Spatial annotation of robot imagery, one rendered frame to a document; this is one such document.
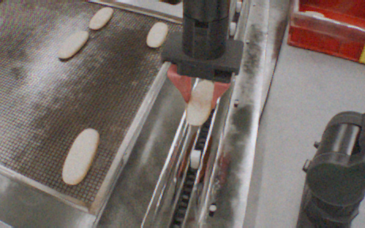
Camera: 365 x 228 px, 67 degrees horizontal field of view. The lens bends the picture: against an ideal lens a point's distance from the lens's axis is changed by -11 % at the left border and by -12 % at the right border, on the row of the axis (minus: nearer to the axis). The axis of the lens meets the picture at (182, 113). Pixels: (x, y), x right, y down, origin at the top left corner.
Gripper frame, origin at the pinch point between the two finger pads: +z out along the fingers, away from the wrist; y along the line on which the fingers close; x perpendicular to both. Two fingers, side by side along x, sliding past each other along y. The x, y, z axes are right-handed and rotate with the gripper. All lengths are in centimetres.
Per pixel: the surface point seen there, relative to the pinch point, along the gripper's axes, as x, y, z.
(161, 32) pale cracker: -21.5, 13.0, 2.9
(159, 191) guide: 12.8, 2.9, 7.0
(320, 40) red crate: -38.2, -24.0, 7.5
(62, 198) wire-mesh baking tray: 20.1, 13.5, 2.4
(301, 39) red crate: -38.6, -19.0, 8.4
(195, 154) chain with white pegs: 5.7, -0.8, 6.2
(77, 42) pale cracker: -10.7, 27.2, 0.5
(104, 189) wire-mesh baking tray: 16.3, 9.4, 4.1
